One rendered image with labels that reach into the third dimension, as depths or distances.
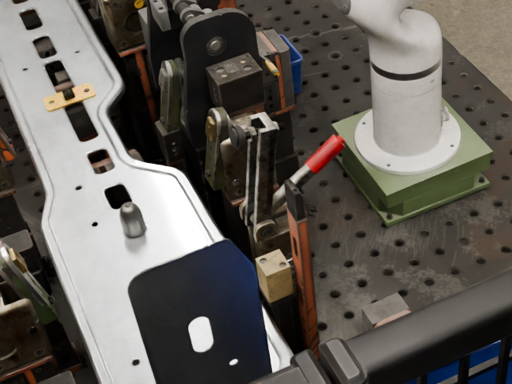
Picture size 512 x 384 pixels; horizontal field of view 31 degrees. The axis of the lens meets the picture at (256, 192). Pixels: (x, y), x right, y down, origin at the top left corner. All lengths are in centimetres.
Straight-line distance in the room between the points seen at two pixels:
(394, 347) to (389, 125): 118
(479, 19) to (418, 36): 192
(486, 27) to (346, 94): 148
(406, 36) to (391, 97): 14
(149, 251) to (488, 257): 63
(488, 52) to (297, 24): 121
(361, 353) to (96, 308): 80
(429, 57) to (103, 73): 54
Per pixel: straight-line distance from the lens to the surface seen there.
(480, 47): 327
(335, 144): 116
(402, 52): 150
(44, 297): 123
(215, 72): 134
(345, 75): 200
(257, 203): 114
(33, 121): 153
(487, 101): 194
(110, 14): 165
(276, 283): 114
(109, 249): 128
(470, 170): 169
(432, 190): 166
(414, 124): 160
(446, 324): 46
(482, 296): 47
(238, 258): 81
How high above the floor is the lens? 191
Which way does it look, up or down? 44 degrees down
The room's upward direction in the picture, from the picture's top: 8 degrees counter-clockwise
